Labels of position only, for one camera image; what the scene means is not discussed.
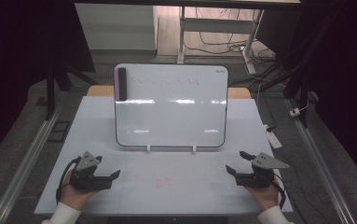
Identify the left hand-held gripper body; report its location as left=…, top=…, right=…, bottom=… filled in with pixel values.
left=69, top=150, right=114, bottom=191

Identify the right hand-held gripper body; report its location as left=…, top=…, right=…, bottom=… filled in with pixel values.
left=233, top=151, right=291, bottom=189

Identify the white whiteboard with black rim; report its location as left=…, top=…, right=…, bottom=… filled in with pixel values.
left=113, top=63, right=229, bottom=148

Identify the black and purple whiteboard eraser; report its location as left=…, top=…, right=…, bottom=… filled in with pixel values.
left=114, top=66, right=128, bottom=102

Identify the person's right hand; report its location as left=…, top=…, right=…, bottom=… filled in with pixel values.
left=244, top=175, right=281, bottom=213

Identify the person's left hand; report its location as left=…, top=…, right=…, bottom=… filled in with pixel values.
left=59, top=169, right=102, bottom=211

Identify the white table mat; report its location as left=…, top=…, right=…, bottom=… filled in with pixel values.
left=34, top=95, right=294, bottom=217

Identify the black metal stand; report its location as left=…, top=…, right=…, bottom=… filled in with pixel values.
left=34, top=59, right=100, bottom=121

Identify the black tripod stand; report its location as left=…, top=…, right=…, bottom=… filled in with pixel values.
left=249, top=12, right=338, bottom=129

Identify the white cabinet panel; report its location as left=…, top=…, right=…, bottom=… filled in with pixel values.
left=75, top=3, right=158, bottom=51

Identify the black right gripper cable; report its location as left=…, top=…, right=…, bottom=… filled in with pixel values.
left=272, top=174, right=288, bottom=210

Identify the black rectangular floor frame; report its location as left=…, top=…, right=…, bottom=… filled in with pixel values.
left=47, top=120, right=72, bottom=144

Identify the aluminium floor rail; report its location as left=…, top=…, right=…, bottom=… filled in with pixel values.
left=0, top=105, right=62, bottom=224
left=286, top=98, right=357, bottom=224

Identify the tangle of black floor cables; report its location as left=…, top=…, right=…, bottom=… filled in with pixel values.
left=184, top=7, right=277, bottom=63

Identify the white desk frame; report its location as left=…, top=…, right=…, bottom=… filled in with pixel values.
left=177, top=6, right=265, bottom=76

